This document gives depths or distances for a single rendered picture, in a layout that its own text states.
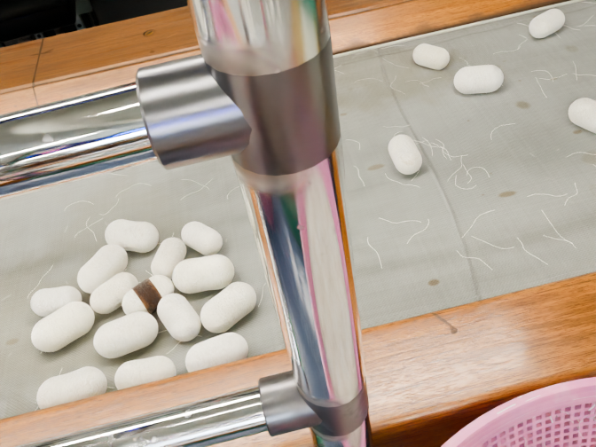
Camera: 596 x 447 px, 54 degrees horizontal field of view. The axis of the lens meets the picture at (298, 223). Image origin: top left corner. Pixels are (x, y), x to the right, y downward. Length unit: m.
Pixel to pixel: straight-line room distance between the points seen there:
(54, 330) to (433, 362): 0.21
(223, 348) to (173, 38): 0.34
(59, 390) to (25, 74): 0.34
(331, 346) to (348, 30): 0.43
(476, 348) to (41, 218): 0.32
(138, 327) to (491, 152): 0.27
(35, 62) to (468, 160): 0.41
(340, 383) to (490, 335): 0.14
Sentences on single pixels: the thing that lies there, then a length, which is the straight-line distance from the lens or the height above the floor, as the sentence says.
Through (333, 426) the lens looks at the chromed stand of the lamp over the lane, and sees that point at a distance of 0.20.
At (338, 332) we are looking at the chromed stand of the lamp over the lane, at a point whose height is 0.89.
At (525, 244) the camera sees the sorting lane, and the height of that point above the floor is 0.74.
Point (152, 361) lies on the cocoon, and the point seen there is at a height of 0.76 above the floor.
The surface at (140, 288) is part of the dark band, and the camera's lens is 0.36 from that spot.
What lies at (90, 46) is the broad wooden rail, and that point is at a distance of 0.61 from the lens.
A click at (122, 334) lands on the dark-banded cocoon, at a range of 0.34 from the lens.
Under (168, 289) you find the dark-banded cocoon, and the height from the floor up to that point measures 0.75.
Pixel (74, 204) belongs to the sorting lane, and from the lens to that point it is 0.47.
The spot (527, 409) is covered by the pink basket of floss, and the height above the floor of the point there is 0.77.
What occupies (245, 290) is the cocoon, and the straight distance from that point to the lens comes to 0.34.
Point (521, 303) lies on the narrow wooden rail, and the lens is 0.32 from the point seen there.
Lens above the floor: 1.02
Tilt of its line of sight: 46 degrees down
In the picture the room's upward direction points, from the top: 11 degrees counter-clockwise
